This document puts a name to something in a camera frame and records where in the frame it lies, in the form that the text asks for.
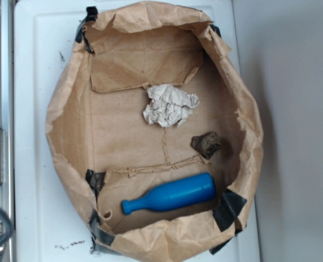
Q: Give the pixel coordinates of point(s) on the crumpled white paper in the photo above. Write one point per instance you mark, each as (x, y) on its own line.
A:
(169, 105)

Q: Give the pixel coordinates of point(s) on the brown paper bag tray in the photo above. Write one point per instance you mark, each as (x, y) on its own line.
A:
(104, 151)

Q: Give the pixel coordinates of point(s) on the dark brown rock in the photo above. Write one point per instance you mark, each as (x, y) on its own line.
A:
(207, 144)

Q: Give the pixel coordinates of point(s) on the blue plastic bottle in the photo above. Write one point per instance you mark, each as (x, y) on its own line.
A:
(174, 195)

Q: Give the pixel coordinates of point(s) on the white plastic tray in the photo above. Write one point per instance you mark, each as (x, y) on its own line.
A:
(47, 226)

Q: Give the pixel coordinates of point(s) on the aluminium rail frame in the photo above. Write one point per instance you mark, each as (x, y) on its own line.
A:
(7, 191)

